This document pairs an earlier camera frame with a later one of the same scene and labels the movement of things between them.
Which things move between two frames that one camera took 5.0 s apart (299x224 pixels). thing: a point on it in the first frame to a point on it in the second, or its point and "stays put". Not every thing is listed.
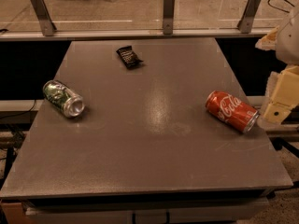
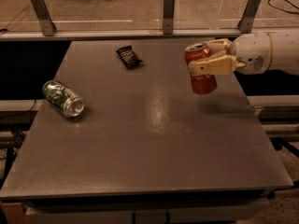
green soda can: x=64 y=98 stays put
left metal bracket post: x=45 y=21 stays put
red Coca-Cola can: x=231 y=110 to x=201 y=84
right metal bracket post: x=245 y=24 stays put
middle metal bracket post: x=168 y=12 stays put
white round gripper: x=289 y=44 to x=252 y=54
